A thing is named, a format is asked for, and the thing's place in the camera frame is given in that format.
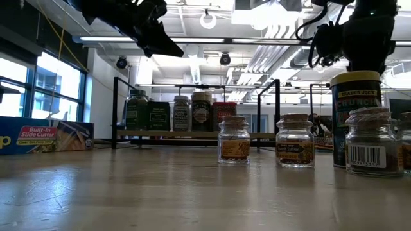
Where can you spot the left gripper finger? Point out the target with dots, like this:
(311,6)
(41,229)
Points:
(163,45)

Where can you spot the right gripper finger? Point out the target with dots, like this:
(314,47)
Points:
(366,68)

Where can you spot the dark jar with yellow lid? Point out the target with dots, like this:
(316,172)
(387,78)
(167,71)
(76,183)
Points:
(356,102)

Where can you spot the dark green spice tin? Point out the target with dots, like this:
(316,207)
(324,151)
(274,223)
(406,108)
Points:
(158,115)

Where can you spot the spice jar with white lid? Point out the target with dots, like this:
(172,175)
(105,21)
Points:
(181,114)

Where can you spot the glass jar with green lid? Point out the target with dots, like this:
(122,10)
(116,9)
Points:
(136,112)

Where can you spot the furikake jar with tan lid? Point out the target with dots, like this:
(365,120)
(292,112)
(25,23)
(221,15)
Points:
(201,112)

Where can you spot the red smoked paprika tin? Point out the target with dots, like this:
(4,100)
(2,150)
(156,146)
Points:
(224,114)

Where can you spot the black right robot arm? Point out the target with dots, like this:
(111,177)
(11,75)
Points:
(375,4)

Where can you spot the black ceiling spotlight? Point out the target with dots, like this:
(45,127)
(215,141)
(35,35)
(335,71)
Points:
(122,63)
(225,59)

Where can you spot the dark computer monitor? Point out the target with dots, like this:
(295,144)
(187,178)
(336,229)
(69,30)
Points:
(400,109)

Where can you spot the person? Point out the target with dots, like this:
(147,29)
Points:
(321,123)

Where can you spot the blue plastic wrap box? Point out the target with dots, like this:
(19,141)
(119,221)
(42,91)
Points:
(45,136)

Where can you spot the gray desk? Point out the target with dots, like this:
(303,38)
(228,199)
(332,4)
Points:
(8,90)

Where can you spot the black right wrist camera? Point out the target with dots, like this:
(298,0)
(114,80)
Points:
(327,41)

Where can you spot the black metal rail frame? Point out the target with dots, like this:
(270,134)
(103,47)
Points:
(311,102)
(192,85)

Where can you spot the silver air duct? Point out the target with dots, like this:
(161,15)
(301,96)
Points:
(276,57)

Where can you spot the window with blue frame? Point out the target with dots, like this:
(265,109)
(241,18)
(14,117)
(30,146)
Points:
(57,80)

